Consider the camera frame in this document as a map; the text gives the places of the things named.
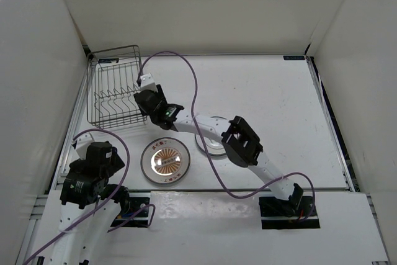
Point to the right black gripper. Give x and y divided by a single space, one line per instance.
160 94

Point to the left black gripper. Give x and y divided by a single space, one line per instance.
116 162

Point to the white plate orange pattern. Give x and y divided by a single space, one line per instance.
165 161

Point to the metal wire dish rack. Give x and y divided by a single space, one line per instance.
111 86

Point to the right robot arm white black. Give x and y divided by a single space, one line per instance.
242 145

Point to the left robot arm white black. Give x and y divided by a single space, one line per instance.
89 205

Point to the white foam front board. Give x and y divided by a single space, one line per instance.
213 228

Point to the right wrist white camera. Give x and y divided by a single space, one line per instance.
147 82

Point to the wrist white camera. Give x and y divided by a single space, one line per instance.
147 82
81 144

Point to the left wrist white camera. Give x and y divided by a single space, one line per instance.
81 144

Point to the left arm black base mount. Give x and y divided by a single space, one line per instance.
136 201

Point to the aluminium front rail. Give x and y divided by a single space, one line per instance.
306 189

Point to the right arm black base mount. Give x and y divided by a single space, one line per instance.
275 217

